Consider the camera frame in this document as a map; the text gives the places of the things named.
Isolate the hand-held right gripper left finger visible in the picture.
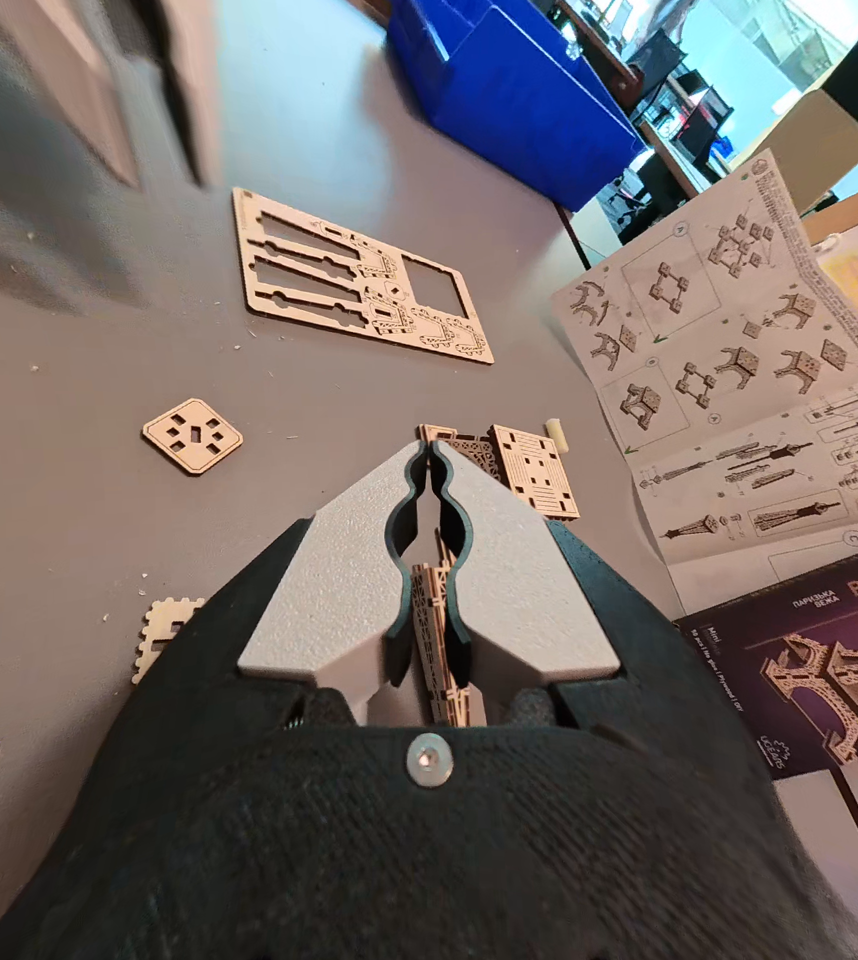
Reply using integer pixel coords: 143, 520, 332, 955
237, 441, 430, 726

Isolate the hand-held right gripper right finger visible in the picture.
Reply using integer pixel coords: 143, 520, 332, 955
432, 441, 622, 726

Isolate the wooden tower spire piece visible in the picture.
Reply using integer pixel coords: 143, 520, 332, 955
410, 528, 487, 729

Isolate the small square wooden plate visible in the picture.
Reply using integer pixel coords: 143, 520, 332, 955
142, 398, 244, 477

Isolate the grey desk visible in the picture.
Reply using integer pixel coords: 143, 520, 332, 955
0, 0, 700, 960

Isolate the wooden tower base assembly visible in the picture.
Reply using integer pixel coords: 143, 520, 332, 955
417, 423, 581, 523

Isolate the toothed wooden puzzle piece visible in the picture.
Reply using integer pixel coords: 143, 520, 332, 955
131, 596, 209, 685

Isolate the dark purple puzzle box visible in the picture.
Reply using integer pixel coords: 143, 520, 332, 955
672, 558, 858, 786

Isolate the printed instruction sheet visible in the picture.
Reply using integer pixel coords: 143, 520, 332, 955
552, 148, 858, 613

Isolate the laser-cut wooden parts sheet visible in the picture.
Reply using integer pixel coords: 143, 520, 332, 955
232, 187, 495, 366

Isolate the blue plastic bin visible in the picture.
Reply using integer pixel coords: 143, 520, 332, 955
386, 0, 648, 215

